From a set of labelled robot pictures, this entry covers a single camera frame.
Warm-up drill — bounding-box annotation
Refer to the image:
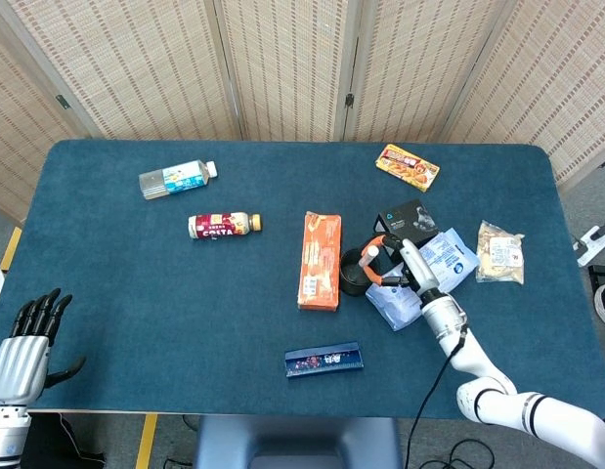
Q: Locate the yellow curry box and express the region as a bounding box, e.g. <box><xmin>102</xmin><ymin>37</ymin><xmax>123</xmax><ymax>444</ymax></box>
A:
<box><xmin>374</xmin><ymin>144</ymin><xmax>442</xmax><ymax>193</ymax></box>

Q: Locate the white power strip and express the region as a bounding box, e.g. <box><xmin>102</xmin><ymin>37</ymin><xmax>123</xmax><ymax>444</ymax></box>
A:
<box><xmin>573</xmin><ymin>225</ymin><xmax>605</xmax><ymax>268</ymax></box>

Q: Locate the blue table cloth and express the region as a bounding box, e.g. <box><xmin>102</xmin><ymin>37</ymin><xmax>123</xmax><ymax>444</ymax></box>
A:
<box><xmin>0</xmin><ymin>140</ymin><xmax>605</xmax><ymax>424</ymax></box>

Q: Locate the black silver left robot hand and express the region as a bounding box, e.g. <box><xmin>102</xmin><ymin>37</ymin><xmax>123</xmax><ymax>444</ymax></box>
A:
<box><xmin>0</xmin><ymin>287</ymin><xmax>87</xmax><ymax>405</ymax></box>

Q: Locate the bamboo folding screen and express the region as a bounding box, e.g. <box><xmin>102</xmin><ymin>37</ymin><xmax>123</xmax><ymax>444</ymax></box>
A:
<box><xmin>0</xmin><ymin>0</ymin><xmax>605</xmax><ymax>224</ymax></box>

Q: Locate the Costa coffee bottle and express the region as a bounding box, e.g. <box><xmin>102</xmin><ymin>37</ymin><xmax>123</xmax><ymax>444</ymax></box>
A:
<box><xmin>187</xmin><ymin>211</ymin><xmax>263</xmax><ymax>241</ymax></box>

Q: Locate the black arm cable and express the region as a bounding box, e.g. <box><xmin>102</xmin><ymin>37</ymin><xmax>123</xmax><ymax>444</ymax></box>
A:
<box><xmin>403</xmin><ymin>325</ymin><xmax>468</xmax><ymax>469</ymax></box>

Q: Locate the clear snack bag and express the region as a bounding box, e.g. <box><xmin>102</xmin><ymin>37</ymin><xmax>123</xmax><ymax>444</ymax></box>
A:
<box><xmin>475</xmin><ymin>220</ymin><xmax>526</xmax><ymax>284</ymax></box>

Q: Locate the clear bottle blue label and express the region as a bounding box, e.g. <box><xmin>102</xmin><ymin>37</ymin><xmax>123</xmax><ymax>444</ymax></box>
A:
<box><xmin>138</xmin><ymin>159</ymin><xmax>219</xmax><ymax>201</ymax></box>

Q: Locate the black floor cable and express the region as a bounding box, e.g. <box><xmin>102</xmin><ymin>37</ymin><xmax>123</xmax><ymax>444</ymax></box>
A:
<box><xmin>418</xmin><ymin>437</ymin><xmax>497</xmax><ymax>469</ymax></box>

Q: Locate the black round cup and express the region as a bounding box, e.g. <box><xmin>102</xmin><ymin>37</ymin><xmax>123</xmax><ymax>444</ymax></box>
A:
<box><xmin>339</xmin><ymin>247</ymin><xmax>383</xmax><ymax>297</ymax></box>

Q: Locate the orange-tipped silver right robot hand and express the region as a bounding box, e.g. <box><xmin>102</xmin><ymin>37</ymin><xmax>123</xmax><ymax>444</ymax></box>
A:
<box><xmin>360</xmin><ymin>233</ymin><xmax>443</xmax><ymax>300</ymax></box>

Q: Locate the dark blue long box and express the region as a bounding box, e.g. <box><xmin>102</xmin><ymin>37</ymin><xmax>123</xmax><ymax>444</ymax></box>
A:
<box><xmin>283</xmin><ymin>341</ymin><xmax>366</xmax><ymax>379</ymax></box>

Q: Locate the light blue plastic bag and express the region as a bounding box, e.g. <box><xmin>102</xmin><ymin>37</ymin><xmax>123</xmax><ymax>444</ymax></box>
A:
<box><xmin>364</xmin><ymin>228</ymin><xmax>481</xmax><ymax>332</ymax></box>

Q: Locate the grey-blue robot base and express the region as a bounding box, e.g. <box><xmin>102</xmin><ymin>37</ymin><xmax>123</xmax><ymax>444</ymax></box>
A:
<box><xmin>194</xmin><ymin>416</ymin><xmax>405</xmax><ymax>469</ymax></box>

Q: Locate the black product box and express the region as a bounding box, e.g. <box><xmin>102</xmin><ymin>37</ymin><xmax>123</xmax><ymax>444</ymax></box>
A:
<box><xmin>373</xmin><ymin>198</ymin><xmax>440</xmax><ymax>251</ymax></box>

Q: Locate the black fabric bag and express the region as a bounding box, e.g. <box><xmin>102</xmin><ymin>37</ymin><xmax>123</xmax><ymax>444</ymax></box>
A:
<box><xmin>25</xmin><ymin>412</ymin><xmax>107</xmax><ymax>469</ymax></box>

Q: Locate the orange cardboard box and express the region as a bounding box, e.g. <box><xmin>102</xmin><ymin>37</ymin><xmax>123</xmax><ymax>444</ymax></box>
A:
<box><xmin>297</xmin><ymin>210</ymin><xmax>343</xmax><ymax>313</ymax></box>

